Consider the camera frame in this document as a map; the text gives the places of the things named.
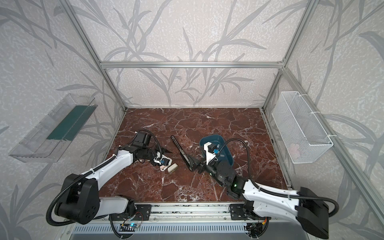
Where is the white wire mesh basket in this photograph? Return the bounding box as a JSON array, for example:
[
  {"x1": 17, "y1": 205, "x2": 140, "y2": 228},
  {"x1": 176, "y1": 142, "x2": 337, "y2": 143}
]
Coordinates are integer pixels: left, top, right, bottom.
[{"x1": 272, "y1": 91, "x2": 334, "y2": 164}]

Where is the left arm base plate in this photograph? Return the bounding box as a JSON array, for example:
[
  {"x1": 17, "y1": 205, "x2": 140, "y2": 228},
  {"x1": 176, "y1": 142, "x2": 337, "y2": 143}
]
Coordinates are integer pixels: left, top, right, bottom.
[{"x1": 112, "y1": 204, "x2": 152, "y2": 222}]

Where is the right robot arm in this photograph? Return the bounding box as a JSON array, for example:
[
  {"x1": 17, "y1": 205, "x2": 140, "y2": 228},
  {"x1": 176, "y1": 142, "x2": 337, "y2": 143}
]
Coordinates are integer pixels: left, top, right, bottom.
[{"x1": 197, "y1": 161, "x2": 330, "y2": 240}]

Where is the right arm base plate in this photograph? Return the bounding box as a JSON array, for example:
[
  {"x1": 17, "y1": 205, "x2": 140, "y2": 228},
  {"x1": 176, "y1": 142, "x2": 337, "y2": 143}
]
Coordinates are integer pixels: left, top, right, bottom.
[{"x1": 229, "y1": 204, "x2": 256, "y2": 221}]

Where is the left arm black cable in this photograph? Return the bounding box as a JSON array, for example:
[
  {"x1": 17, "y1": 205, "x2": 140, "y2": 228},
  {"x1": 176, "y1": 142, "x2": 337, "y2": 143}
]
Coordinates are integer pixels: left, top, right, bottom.
[{"x1": 45, "y1": 128, "x2": 164, "y2": 227}]

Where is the aluminium mounting rail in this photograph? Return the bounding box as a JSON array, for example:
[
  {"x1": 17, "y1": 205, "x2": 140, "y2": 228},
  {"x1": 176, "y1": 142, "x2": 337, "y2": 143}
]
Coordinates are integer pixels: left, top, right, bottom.
[{"x1": 62, "y1": 201, "x2": 316, "y2": 224}]

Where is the pink object in basket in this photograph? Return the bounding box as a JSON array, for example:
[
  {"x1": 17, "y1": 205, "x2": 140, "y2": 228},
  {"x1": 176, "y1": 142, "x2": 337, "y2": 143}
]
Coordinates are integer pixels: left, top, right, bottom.
[{"x1": 288, "y1": 144, "x2": 301, "y2": 161}]

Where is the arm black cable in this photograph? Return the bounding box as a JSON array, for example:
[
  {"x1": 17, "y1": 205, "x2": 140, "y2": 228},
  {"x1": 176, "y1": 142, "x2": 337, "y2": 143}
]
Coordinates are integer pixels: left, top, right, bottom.
[
  {"x1": 45, "y1": 128, "x2": 164, "y2": 227},
  {"x1": 215, "y1": 137, "x2": 340, "y2": 217}
]

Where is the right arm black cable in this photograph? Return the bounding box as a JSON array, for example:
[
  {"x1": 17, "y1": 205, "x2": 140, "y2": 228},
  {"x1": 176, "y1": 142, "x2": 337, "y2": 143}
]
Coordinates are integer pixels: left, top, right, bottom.
[{"x1": 215, "y1": 137, "x2": 340, "y2": 217}]

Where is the clear plastic wall bin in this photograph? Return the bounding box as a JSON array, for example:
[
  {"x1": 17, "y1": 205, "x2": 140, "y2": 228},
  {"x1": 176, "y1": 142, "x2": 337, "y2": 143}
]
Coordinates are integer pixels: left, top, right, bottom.
[{"x1": 9, "y1": 94, "x2": 98, "y2": 163}]

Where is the teal plastic tray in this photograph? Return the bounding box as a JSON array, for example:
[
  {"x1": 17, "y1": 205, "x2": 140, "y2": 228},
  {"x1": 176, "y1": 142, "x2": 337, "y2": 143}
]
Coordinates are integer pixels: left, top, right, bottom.
[{"x1": 199, "y1": 134, "x2": 235, "y2": 167}]

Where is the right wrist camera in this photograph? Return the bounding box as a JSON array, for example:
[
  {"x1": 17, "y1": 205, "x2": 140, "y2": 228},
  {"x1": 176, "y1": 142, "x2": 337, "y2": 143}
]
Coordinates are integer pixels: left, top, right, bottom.
[{"x1": 204, "y1": 142, "x2": 219, "y2": 165}]

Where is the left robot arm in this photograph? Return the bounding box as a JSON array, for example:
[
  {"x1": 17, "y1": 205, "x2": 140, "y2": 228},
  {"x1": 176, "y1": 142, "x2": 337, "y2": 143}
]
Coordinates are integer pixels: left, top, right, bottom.
[{"x1": 46, "y1": 129, "x2": 167, "y2": 227}]

